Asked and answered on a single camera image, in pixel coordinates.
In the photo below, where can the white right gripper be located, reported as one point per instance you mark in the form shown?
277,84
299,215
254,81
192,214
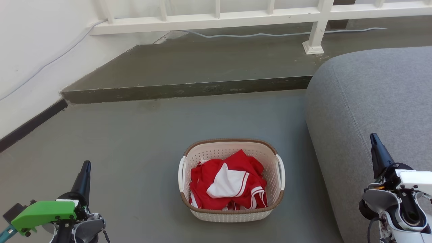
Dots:
416,180

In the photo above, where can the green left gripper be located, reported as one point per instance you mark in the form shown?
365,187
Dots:
44,212

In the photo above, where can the cream perforated plastic laundry basket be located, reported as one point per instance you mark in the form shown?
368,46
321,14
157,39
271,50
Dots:
263,153

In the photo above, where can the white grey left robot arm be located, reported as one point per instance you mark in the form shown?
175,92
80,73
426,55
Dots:
84,231

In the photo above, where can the grey fabric sofa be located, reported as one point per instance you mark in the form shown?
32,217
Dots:
378,98

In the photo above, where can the black baseboard strip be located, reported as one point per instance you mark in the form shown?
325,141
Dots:
33,123

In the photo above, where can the red and white garment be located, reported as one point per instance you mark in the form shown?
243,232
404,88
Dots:
206,177

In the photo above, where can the raised concrete step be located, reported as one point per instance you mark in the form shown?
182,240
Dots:
202,65

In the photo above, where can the white metal railing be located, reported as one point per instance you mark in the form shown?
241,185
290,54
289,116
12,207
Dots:
209,20

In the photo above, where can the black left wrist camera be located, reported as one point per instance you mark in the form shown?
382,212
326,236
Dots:
15,210

